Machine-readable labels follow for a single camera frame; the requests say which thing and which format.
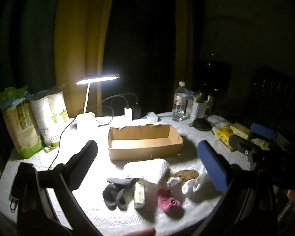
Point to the white perforated holder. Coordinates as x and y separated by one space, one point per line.
196 109

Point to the white plastic-wrapped bundle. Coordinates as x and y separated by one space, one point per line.
194 188

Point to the white textured tablecloth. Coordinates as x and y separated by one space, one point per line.
108 222

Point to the cardboard box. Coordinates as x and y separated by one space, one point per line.
142 153

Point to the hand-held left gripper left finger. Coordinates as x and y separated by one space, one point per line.
84 157

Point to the black round object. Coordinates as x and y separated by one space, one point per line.
202 125

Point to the grey sock pair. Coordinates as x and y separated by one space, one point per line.
118 196

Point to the dark green curtain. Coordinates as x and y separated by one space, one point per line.
27 41

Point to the white charger plug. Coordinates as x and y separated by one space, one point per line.
128 114

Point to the pink knitted item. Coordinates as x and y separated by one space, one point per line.
166 201

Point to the pale yellow packet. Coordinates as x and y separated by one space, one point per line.
241 130

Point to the black power adapter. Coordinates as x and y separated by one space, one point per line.
136 111

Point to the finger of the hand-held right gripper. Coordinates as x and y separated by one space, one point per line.
243 146
263 130

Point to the green paper bag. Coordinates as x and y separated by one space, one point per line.
22 132

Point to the dark slatted chair back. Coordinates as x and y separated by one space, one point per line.
272 88

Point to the white towel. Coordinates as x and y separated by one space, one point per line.
147 170

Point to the white blue small box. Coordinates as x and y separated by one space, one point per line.
150 117

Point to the pack of white paper cups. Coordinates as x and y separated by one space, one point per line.
46 113

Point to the clear plastic water bottle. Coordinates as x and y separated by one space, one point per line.
179 103

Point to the green white tissue packet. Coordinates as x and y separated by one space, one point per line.
139 195

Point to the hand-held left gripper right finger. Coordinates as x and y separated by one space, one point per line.
212 164

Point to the white desk lamp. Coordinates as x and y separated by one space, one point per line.
86 121

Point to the yellow curtain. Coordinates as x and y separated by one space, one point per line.
83 41

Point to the brown cookie plush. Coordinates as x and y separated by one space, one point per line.
186 174

